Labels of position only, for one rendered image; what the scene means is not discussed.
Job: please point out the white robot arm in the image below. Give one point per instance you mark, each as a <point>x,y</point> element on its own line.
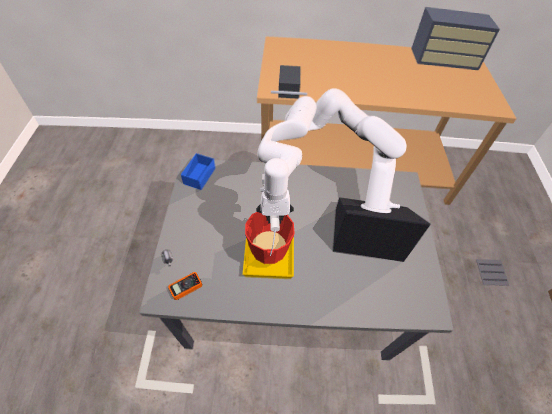
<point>287,158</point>

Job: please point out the orange pocket multimeter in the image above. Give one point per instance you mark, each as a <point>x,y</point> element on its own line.
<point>185,286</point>

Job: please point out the yellow rectangular tray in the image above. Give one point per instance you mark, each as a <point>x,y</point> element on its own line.
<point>283,269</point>

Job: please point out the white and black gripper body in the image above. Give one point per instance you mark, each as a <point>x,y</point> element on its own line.
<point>275,208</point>

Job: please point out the blue open box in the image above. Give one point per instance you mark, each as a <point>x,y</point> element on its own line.
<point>197,169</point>

